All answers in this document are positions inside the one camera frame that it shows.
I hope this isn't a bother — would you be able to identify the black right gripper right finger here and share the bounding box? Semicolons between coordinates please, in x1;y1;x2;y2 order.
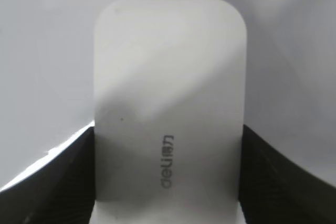
238;125;335;223

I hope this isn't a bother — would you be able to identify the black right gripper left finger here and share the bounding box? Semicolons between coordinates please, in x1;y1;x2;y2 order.
1;127;96;224

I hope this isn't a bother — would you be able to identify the white rectangular board eraser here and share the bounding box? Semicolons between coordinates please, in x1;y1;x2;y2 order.
94;0;247;223

